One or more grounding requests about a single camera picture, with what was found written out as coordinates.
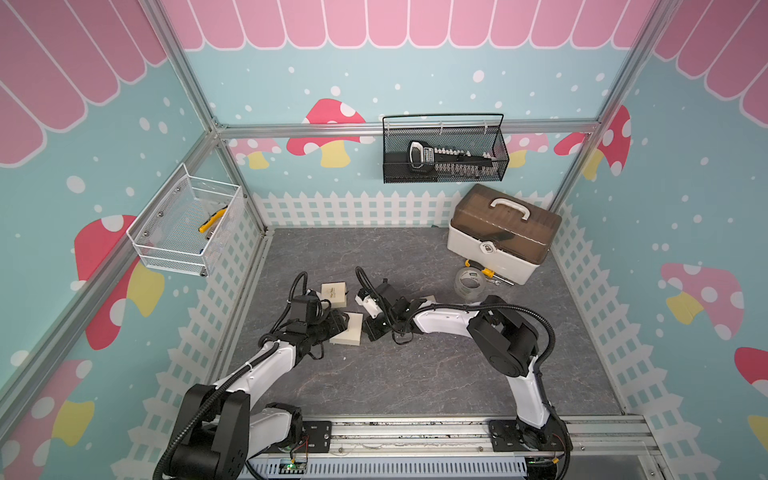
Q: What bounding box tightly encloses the brown lid white toolbox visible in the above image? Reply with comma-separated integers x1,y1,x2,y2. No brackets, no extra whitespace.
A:
447,184,562,285

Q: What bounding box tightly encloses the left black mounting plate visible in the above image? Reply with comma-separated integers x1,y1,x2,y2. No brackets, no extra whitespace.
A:
278,421,333,454

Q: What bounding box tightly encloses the yellow black utility knife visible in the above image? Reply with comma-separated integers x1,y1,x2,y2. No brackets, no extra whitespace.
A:
198,207,227,234

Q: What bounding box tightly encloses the cream tan-drawer jewelry box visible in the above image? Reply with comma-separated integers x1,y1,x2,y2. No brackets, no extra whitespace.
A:
330,313,363,346

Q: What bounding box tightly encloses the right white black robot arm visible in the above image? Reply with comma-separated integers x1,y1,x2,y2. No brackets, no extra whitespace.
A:
355,266,572,453

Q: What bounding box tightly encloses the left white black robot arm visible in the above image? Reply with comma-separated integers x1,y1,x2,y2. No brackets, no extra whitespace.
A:
152,271,343,479

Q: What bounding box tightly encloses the black mounting plate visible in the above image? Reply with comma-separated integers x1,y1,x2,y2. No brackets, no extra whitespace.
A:
278,421,333,454
488,417,573,453

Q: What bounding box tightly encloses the white wire wall basket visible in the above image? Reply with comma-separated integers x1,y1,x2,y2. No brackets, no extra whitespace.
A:
126,164,244,277

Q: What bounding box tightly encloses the black wire wall basket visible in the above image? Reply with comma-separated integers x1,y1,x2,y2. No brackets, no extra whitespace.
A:
381,113,509,183

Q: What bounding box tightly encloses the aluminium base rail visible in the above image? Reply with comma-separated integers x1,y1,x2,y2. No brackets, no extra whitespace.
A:
236,415,673,479

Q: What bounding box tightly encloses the clear tape roll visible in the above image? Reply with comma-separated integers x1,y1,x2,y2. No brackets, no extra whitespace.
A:
454,267,486,303

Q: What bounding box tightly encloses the small green circuit board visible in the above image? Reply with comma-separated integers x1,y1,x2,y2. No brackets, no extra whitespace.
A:
278,458,308,475

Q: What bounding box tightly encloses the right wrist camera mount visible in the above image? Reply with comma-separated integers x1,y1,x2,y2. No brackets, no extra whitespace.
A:
355,279,402,318

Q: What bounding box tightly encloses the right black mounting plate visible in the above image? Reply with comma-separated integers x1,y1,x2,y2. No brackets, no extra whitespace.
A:
488,417,573,453

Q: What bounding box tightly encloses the black socket bit set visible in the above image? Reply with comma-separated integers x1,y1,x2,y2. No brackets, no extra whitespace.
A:
406,141,499,180

